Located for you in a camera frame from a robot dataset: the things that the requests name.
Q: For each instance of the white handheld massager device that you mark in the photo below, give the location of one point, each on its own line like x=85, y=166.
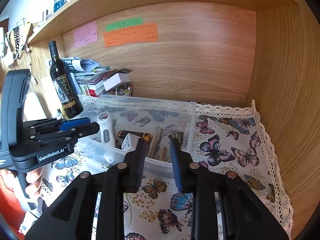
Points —
x=106, y=133

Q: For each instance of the dark wine bottle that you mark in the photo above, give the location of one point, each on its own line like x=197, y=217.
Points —
x=63, y=84

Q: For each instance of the small white cardboard box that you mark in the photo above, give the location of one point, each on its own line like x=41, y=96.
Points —
x=116, y=80

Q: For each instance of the blue patterned glass bottle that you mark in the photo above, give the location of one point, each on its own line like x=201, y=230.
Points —
x=58, y=4

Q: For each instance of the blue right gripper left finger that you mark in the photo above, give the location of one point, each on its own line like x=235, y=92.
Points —
x=135, y=165

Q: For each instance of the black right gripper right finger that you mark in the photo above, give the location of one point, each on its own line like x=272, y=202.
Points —
x=180, y=162

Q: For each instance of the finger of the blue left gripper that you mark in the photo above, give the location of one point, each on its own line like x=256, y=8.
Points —
x=69, y=124
x=85, y=130

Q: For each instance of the person's left hand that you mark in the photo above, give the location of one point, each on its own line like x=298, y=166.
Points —
x=34, y=180

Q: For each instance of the butterfly print tablecloth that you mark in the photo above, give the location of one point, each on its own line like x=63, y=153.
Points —
x=237, y=191

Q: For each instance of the orange sticky note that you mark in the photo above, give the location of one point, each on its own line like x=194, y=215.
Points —
x=134, y=34

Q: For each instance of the stack of papers and books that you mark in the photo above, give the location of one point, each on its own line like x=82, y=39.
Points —
x=88, y=75

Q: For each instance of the clear plastic storage box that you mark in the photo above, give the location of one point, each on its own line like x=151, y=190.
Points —
x=158, y=118

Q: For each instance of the green sticky note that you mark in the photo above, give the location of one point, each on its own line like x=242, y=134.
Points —
x=124, y=24

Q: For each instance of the pink sticky note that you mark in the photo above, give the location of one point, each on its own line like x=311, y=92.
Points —
x=85, y=35

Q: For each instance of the white die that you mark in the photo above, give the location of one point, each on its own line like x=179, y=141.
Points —
x=130, y=142

